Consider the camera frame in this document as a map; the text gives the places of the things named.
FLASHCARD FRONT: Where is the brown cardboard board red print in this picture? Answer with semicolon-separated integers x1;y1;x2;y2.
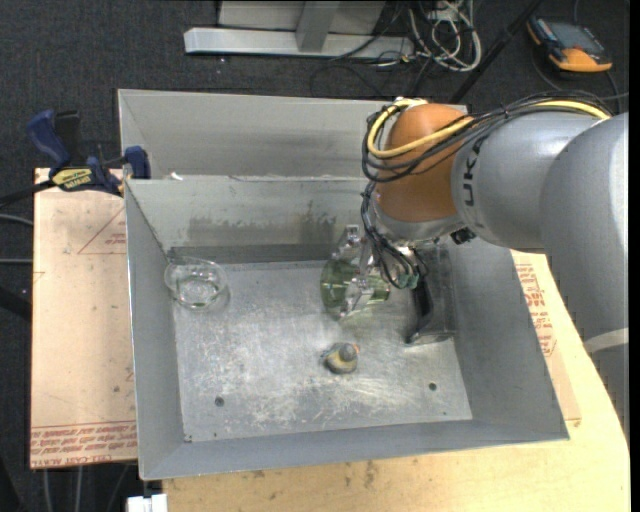
29;167;584;471

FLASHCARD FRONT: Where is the clear glass bowl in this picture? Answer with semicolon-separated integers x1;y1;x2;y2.
163;255;232;313

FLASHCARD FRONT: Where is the grey and orange toy duck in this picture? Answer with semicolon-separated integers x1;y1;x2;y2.
320;341;362;376

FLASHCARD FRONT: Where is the grey metal bin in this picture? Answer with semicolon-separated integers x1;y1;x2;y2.
117;88;571;481

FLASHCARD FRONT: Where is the green-tinted clear glass dish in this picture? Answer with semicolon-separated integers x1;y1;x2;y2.
319;255;393;327

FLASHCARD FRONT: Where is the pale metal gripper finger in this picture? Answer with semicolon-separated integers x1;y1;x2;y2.
338;276;376;322
329;224;363;265

